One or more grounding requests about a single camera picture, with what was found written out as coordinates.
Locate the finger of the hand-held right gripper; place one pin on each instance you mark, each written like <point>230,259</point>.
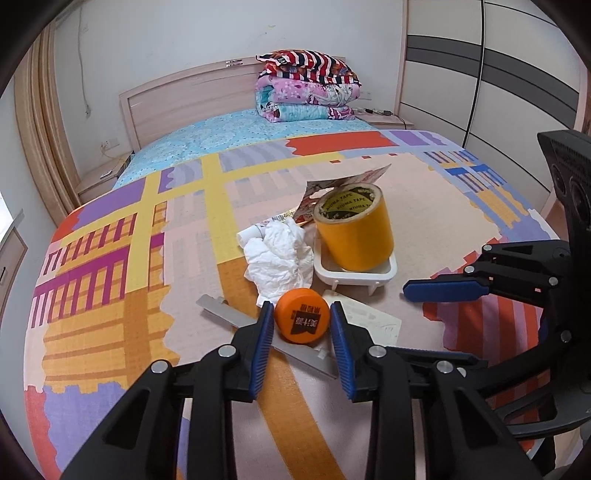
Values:
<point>517,256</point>
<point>443,290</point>

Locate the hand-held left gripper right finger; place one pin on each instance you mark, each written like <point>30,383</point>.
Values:
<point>344,350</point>

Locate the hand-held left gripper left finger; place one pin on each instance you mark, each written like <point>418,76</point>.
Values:
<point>258,350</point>

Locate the orange round lid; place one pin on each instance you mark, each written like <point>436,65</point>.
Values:
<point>300,318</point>

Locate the white plastic tray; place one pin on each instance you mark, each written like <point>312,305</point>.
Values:
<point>351,278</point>

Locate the white and yellow tube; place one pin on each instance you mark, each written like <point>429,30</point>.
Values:
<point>249,233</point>

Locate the white paper card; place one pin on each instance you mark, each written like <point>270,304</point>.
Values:
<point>374,323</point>

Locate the grey plastic strip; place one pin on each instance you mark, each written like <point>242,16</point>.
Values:
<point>217,309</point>

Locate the crumpled white tissue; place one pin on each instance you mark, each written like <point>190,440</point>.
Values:
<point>277,258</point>

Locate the yellow tape roll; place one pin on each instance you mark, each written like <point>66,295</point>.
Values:
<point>355,240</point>

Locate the white and grey wardrobe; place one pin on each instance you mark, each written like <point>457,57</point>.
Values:
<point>508,92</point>

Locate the red printed snack wrapper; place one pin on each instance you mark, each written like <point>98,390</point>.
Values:
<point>323,189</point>

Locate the colourful patterned mat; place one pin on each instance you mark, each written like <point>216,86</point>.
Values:
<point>115,277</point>

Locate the light wooden nightstand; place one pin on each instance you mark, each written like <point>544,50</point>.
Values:
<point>97,184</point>
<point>388,121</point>

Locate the bed with blue sheet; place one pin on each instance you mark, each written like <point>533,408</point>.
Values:
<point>194,138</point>

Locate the pink floral folded quilt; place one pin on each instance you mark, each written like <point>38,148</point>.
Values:
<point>304,99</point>

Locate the striped folded blanket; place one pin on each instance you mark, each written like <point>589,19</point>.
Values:
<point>309,64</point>

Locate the light wooden headboard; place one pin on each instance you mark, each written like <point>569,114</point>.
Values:
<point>184,92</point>

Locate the beige curtain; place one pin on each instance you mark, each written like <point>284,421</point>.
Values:
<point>41,129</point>

